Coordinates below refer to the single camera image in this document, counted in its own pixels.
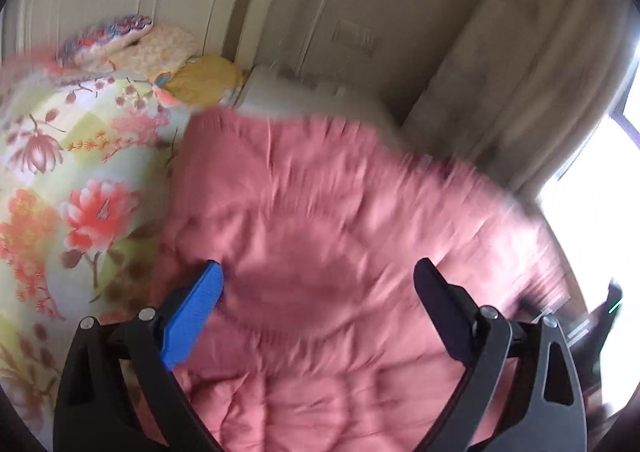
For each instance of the white nightstand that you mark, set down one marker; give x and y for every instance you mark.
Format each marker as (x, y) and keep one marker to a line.
(310, 96)

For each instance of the wall switch plate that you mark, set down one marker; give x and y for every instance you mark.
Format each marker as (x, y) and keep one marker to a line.
(355, 35)

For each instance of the window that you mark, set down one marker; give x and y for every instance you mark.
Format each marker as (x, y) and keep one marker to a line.
(600, 182)

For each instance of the pink quilted comforter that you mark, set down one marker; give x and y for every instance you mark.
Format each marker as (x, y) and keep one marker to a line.
(320, 232)

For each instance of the beige curtain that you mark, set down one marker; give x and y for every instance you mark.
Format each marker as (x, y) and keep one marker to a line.
(525, 81)

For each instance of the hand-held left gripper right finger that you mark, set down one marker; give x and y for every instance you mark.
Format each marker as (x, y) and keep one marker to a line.
(442, 312)

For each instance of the floral bed sheet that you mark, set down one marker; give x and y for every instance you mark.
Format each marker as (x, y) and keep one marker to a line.
(75, 156)

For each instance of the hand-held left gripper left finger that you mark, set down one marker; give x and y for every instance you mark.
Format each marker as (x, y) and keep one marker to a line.
(200, 302)

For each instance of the yellow pillow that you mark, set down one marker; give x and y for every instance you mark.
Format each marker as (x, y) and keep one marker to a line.
(210, 79)

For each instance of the cream floral pillow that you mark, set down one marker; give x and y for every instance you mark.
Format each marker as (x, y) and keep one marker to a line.
(160, 51)

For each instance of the patterned red blue pillow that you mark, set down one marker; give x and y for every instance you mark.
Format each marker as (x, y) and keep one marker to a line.
(105, 39)

